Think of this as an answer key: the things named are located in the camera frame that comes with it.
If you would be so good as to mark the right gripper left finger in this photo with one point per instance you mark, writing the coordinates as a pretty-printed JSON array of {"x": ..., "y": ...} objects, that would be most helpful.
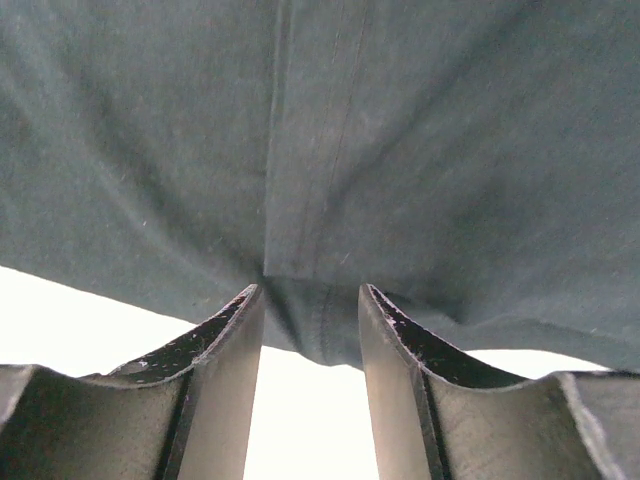
[{"x": 182, "y": 411}]

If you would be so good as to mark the black t shirt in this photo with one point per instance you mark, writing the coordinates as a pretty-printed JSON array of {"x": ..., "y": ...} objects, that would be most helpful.
[{"x": 477, "y": 161}]

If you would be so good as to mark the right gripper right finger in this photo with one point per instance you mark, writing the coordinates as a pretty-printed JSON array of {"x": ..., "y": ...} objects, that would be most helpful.
[{"x": 439, "y": 413}]

